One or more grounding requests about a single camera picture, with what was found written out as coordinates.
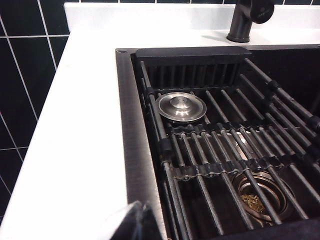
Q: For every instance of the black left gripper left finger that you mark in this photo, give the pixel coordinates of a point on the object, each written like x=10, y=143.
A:
x=130, y=222

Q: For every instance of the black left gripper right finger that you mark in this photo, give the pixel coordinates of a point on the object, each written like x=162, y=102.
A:
x=152, y=225

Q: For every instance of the black kitchen sink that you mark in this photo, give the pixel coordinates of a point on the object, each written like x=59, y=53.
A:
x=132, y=125

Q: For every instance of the black flat sink board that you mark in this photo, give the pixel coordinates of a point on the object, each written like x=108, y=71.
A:
x=275, y=232

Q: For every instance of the black slatted sink caddy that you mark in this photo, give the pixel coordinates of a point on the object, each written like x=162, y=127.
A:
x=190, y=57

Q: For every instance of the dark metal faucet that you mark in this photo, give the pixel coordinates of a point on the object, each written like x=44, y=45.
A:
x=240, y=25

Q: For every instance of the black roll-up drying rack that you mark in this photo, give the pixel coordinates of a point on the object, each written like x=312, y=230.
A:
x=225, y=140

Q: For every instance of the steel drain strainer basket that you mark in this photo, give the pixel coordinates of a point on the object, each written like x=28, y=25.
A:
x=265, y=200

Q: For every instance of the steel drain stopper lid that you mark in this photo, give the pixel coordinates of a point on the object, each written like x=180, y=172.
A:
x=181, y=106

